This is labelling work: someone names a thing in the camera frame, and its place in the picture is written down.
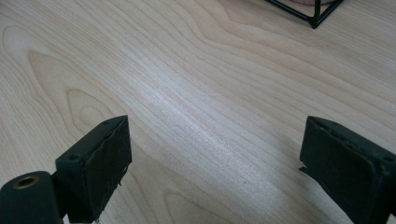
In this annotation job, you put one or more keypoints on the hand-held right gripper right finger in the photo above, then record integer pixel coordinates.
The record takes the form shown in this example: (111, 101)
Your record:
(348, 168)

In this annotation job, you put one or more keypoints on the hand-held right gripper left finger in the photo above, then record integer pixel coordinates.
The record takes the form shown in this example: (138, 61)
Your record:
(96, 168)

